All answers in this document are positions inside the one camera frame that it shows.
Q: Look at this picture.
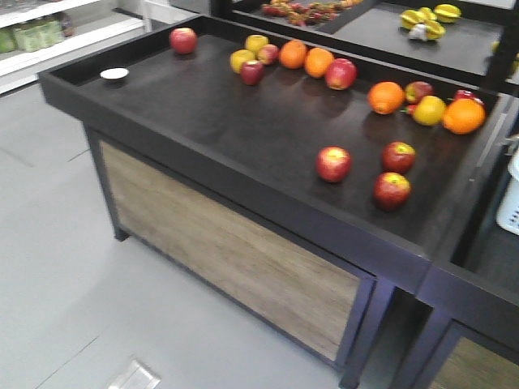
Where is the light blue plastic basket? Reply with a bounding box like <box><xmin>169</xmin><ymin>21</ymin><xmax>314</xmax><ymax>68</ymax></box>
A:
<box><xmin>495</xmin><ymin>152</ymin><xmax>519</xmax><ymax>235</ymax></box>

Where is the black wooden display table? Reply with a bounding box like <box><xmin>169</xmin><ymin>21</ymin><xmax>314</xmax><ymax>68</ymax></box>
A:
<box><xmin>40</xmin><ymin>15</ymin><xmax>514</xmax><ymax>388</ymax></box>

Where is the red apple front left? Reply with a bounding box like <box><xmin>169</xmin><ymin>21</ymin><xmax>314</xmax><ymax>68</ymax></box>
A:
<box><xmin>315</xmin><ymin>146</ymin><xmax>352</xmax><ymax>183</ymax></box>

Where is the dark red apple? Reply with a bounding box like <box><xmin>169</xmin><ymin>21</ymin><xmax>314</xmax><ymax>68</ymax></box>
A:
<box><xmin>239</xmin><ymin>60</ymin><xmax>264</xmax><ymax>86</ymax></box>

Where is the red apple front middle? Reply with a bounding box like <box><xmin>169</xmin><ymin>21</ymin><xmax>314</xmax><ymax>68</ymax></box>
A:
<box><xmin>373</xmin><ymin>172</ymin><xmax>412</xmax><ymax>212</ymax></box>

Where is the yellow apple front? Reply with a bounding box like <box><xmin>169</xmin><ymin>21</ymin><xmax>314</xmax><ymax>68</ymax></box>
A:
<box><xmin>229</xmin><ymin>49</ymin><xmax>255</xmax><ymax>74</ymax></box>

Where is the small pink red apple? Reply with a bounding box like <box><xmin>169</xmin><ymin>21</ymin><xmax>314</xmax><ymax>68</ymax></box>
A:
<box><xmin>257</xmin><ymin>44</ymin><xmax>279</xmax><ymax>66</ymax></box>

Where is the red apple front right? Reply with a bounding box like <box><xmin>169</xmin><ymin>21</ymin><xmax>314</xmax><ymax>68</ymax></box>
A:
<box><xmin>381</xmin><ymin>141</ymin><xmax>416</xmax><ymax>174</ymax></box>

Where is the orange left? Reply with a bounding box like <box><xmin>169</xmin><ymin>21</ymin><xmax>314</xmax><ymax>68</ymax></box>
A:
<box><xmin>278</xmin><ymin>40</ymin><xmax>307</xmax><ymax>70</ymax></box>

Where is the orange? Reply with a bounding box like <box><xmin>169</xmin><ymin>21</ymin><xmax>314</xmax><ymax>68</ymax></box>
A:
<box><xmin>367</xmin><ymin>81</ymin><xmax>405</xmax><ymax>115</ymax></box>
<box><xmin>442</xmin><ymin>99</ymin><xmax>486</xmax><ymax>135</ymax></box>
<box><xmin>304</xmin><ymin>47</ymin><xmax>335</xmax><ymax>79</ymax></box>
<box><xmin>278</xmin><ymin>40</ymin><xmax>307</xmax><ymax>70</ymax></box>

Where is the large red apple back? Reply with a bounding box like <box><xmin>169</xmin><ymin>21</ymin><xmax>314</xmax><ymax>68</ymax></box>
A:
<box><xmin>324</xmin><ymin>58</ymin><xmax>358</xmax><ymax>91</ymax></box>

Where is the yellow apple back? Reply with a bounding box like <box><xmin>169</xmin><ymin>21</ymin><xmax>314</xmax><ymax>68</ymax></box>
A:
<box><xmin>244</xmin><ymin>34</ymin><xmax>269</xmax><ymax>53</ymax></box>

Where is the orange middle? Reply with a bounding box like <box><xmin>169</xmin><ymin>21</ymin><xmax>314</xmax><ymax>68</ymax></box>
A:
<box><xmin>367</xmin><ymin>81</ymin><xmax>405</xmax><ymax>115</ymax></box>

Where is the red apple far corner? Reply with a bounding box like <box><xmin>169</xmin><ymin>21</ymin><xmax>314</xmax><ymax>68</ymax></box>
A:
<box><xmin>169</xmin><ymin>28</ymin><xmax>198</xmax><ymax>54</ymax></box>

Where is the red chili pepper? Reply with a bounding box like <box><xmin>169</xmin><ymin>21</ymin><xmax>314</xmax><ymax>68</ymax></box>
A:
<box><xmin>401</xmin><ymin>105</ymin><xmax>418</xmax><ymax>115</ymax></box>

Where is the cherry tomato pile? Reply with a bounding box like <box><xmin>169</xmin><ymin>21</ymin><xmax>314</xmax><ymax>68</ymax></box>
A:
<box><xmin>261</xmin><ymin>0</ymin><xmax>361</xmax><ymax>27</ymax></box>

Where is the red yellow apple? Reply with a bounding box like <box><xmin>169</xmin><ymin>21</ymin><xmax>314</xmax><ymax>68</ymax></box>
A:
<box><xmin>405</xmin><ymin>81</ymin><xmax>434</xmax><ymax>105</ymax></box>

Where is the small white dish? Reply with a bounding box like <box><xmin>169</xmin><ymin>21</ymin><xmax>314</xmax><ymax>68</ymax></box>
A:
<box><xmin>100</xmin><ymin>67</ymin><xmax>129</xmax><ymax>82</ymax></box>

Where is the yellow round fruit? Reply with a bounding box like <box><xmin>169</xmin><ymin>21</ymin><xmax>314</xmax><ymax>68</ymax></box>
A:
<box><xmin>412</xmin><ymin>96</ymin><xmax>447</xmax><ymax>126</ymax></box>

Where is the orange right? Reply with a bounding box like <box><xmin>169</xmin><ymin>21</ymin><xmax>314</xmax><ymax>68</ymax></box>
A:
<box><xmin>442</xmin><ymin>99</ymin><xmax>486</xmax><ymax>135</ymax></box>

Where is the white garlic bulb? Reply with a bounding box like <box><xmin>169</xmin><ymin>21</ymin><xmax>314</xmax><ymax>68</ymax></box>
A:
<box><xmin>408</xmin><ymin>24</ymin><xmax>428</xmax><ymax>41</ymax></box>

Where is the red bell pepper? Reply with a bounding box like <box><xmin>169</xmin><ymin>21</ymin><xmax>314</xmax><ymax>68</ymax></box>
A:
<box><xmin>452</xmin><ymin>89</ymin><xmax>485</xmax><ymax>107</ymax></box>

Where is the black upper display shelf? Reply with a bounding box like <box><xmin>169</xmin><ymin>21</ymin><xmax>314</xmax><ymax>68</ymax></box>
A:
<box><xmin>209</xmin><ymin>1</ymin><xmax>518</xmax><ymax>93</ymax></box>

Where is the white store shelving unit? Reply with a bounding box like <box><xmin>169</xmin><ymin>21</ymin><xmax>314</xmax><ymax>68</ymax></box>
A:
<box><xmin>1</xmin><ymin>1</ymin><xmax>145</xmax><ymax>94</ymax></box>

